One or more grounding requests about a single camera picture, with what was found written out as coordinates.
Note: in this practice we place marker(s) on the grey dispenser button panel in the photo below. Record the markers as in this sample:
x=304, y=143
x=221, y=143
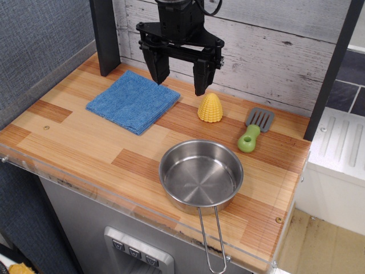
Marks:
x=131, y=255

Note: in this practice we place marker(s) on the silver pan with wire handle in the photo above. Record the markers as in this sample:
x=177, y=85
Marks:
x=201, y=177

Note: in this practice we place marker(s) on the green handled grey toy spatula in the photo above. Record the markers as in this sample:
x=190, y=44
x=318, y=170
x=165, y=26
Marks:
x=258, y=121

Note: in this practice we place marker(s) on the dark grey post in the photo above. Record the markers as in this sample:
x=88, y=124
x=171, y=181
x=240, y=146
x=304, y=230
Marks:
x=104, y=25
x=345, y=35

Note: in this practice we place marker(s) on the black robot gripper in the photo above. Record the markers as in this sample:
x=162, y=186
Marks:
x=180, y=34

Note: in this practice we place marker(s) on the dark grey right post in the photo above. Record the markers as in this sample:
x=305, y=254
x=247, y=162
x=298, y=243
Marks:
x=345, y=35

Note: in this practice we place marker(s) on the white ridged appliance top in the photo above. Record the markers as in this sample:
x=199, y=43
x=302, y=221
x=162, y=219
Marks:
x=338, y=143

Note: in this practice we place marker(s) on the yellow object bottom left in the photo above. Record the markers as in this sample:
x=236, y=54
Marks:
x=20, y=269

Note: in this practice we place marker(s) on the clear acrylic table guard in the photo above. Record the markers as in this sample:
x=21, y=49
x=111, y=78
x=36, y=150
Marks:
x=85, y=209

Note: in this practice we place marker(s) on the dark grey left post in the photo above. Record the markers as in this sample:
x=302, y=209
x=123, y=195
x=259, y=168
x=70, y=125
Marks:
x=104, y=25

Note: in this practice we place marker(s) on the yellow toy corn cob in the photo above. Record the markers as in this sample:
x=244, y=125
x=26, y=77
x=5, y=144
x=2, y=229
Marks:
x=210, y=109

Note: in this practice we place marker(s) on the blue microfiber rag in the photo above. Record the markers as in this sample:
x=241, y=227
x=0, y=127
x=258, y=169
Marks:
x=133, y=102

